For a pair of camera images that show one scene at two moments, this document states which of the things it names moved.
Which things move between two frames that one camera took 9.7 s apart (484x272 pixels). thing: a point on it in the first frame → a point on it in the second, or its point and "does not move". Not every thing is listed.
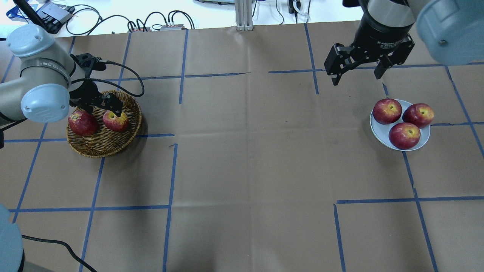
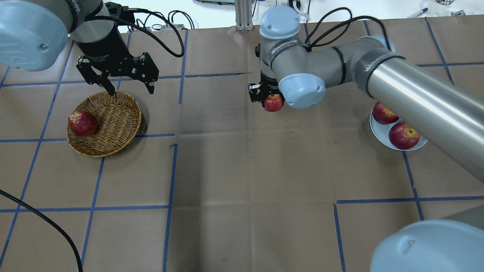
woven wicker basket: x=105 y=142 does not move
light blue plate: x=381 y=131 does not move
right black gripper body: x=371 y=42 → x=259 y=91
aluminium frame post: x=244 y=15 does not move
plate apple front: x=404 y=135 does not move
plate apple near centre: x=387 y=111 does not move
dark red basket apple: x=82 y=123 does not move
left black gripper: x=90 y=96 → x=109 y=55
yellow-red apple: x=114 y=122 → x=273 y=102
